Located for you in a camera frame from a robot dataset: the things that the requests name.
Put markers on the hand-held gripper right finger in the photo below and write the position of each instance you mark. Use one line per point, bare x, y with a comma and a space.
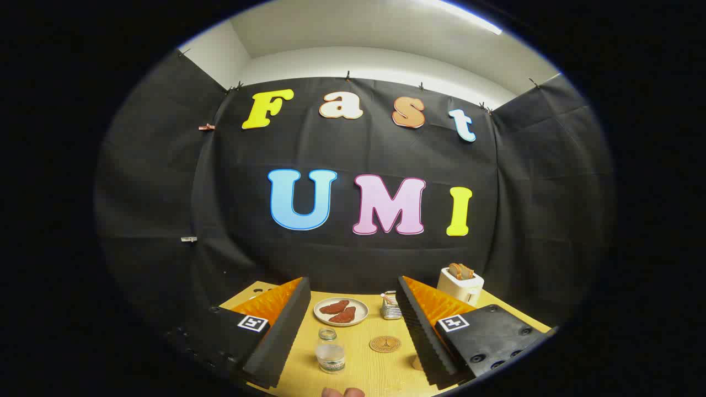
422, 342

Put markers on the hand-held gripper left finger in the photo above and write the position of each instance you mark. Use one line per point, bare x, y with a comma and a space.
287, 331

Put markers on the round cork coaster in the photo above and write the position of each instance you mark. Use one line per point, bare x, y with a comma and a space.
385, 344

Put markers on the clear plastic juice bottle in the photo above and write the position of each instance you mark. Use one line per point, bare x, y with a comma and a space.
330, 353

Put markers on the red meat piece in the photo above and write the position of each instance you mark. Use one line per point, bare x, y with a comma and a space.
333, 307
343, 315

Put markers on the striped stick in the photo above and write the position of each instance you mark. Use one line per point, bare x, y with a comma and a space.
387, 298

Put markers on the wooden table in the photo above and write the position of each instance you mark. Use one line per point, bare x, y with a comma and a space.
369, 375

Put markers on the white toaster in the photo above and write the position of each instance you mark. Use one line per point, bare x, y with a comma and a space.
460, 289

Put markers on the white round plate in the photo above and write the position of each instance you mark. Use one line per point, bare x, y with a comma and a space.
361, 309

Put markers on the toast bread slice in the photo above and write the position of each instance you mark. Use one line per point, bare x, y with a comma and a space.
454, 271
468, 272

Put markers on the black backdrop cloth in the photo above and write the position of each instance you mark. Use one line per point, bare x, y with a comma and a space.
220, 193

